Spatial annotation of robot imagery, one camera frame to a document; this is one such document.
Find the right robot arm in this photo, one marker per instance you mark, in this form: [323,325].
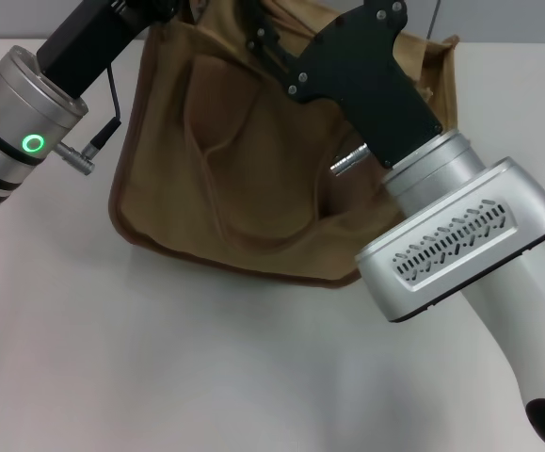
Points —
[437,174]

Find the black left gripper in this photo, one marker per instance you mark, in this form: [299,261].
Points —
[88,42]

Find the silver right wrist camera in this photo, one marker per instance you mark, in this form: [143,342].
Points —
[460,245]

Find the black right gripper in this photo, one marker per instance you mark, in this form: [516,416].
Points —
[371,85]

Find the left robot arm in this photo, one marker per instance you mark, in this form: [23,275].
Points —
[13,122]

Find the khaki canvas food bag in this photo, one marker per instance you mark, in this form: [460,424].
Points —
[262,198]

